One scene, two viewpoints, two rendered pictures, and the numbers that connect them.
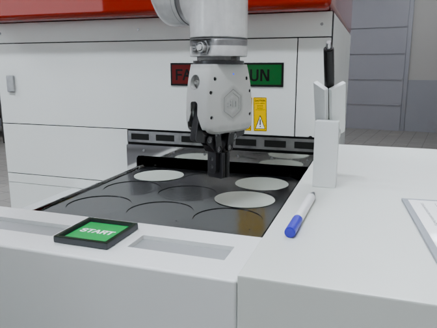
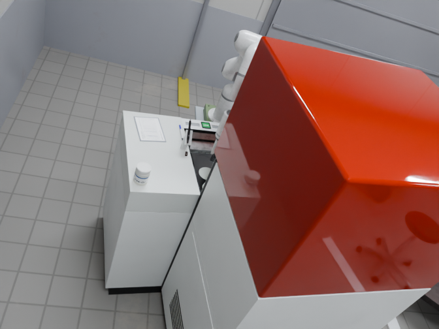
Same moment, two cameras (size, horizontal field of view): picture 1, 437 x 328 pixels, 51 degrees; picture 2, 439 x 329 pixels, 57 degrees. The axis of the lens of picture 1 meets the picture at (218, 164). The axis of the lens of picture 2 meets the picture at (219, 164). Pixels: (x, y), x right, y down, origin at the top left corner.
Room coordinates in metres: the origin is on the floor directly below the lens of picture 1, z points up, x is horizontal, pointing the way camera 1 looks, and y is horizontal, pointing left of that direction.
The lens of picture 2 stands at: (1.90, -1.26, 2.38)
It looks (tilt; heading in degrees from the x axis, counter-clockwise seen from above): 39 degrees down; 133
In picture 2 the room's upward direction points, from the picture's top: 24 degrees clockwise
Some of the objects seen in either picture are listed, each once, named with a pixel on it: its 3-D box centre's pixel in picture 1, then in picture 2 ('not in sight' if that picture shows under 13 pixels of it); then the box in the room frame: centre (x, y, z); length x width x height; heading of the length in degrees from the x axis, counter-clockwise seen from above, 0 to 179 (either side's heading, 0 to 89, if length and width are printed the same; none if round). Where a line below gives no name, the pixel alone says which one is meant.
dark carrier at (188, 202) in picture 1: (186, 194); (225, 175); (0.77, 0.05, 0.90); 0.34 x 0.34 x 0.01; 71
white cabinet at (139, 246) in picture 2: not in sight; (186, 215); (0.64, 0.01, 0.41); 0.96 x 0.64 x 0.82; 71
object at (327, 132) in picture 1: (328, 133); (186, 141); (0.58, -0.14, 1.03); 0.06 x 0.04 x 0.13; 161
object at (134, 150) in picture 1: (217, 170); not in sight; (0.97, 0.00, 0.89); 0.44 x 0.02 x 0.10; 71
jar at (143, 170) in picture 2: not in sight; (142, 173); (0.74, -0.47, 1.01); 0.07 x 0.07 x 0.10
